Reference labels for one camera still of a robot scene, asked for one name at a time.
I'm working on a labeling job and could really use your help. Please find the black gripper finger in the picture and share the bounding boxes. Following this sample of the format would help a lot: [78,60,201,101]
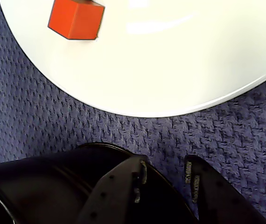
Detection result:
[77,155,199,224]
[184,155,266,224]

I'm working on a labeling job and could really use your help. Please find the black round recipient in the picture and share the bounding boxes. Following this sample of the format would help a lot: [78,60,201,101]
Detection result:
[0,143,147,224]

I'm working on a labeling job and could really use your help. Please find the white round plate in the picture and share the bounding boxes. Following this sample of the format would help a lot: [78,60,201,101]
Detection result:
[0,0,266,119]

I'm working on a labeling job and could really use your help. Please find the blue woven cloth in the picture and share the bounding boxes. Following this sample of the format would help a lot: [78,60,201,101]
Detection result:
[0,0,266,224]

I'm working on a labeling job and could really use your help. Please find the orange cube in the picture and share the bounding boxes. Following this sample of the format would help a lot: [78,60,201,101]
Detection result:
[47,0,106,41]

